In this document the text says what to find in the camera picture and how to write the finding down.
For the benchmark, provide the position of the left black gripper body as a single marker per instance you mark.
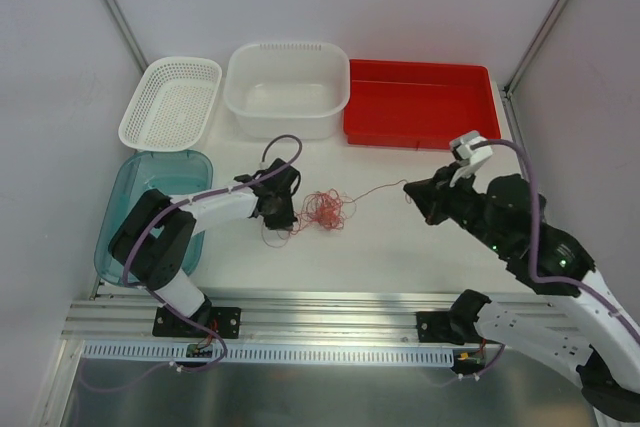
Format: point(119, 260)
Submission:
point(279, 197)

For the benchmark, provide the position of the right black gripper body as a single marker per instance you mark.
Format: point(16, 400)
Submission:
point(447, 195)

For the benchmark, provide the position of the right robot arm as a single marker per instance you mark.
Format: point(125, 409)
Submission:
point(604, 363)

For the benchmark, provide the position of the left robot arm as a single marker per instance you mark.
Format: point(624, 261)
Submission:
point(152, 241)

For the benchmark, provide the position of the red plastic tray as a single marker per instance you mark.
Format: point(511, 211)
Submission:
point(419, 106)

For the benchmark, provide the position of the teal translucent plastic bin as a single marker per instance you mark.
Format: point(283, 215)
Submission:
point(172, 173)

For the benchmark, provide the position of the white plastic tub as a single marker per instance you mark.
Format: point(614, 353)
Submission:
point(288, 88)

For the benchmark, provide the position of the white perforated plastic basket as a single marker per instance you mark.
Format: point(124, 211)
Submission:
point(172, 104)

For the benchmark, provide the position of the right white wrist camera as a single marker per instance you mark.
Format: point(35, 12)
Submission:
point(471, 152)

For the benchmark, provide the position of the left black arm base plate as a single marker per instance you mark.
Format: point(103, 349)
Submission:
point(224, 321)

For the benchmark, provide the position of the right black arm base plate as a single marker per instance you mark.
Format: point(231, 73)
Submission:
point(436, 327)

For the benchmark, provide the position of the white slotted cable duct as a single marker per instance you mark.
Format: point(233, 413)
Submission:
point(272, 354)

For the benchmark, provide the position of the aluminium mounting rail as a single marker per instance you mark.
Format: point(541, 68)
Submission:
point(267, 316)

